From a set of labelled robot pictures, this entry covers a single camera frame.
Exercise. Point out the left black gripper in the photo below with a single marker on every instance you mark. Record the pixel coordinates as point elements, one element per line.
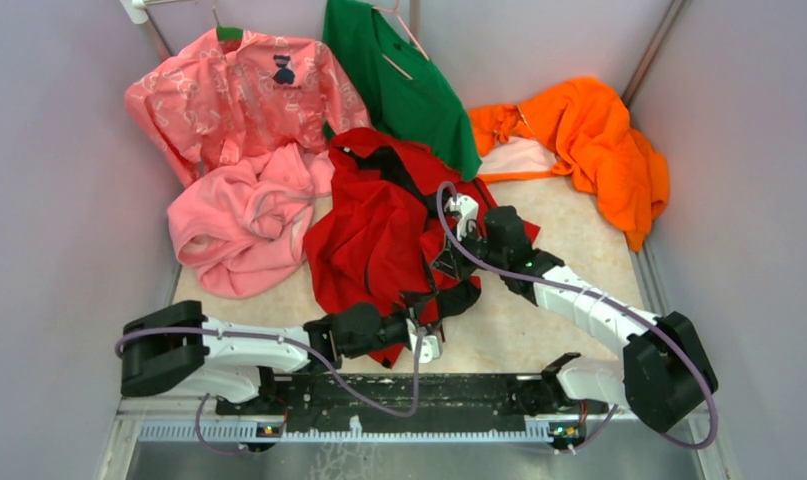
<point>411,317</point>

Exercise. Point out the white toothed cable strip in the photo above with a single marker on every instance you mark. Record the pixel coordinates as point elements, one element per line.
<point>268,429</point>

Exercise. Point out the pink clothes hanger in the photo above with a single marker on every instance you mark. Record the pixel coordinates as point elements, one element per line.
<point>403,33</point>

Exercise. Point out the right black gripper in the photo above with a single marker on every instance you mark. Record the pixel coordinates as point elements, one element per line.
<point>450,259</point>

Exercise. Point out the green clothes hanger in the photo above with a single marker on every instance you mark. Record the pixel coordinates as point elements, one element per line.
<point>225,33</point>

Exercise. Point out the metal corner post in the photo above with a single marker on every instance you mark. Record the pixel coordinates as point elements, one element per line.
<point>656,44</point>

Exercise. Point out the pink patterned bear jacket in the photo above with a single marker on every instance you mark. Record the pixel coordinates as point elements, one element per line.
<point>217,101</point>

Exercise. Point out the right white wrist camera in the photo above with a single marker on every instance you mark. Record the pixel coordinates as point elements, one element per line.
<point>464,210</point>

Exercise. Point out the red jacket black lining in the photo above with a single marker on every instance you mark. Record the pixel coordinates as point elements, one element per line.
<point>378,240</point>

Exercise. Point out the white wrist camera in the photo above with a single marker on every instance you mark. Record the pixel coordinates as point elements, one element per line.
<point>427,348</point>
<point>464,210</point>

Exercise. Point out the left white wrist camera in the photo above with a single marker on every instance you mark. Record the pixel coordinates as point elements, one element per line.
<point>427,348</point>

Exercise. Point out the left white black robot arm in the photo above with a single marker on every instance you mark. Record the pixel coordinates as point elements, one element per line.
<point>181,350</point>

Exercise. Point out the orange garment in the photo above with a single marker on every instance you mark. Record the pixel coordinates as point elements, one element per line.
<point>579,129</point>

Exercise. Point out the white rail bracket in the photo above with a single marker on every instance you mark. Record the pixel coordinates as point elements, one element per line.
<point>138,10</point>

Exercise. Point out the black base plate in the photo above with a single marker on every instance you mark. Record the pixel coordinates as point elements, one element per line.
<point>430,403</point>

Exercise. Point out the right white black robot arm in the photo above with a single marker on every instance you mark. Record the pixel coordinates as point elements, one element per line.
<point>660,372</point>

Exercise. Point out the plain pink garment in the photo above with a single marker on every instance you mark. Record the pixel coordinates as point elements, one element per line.
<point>240,228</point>

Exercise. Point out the green shirt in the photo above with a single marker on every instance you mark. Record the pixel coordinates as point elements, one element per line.
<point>405,93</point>

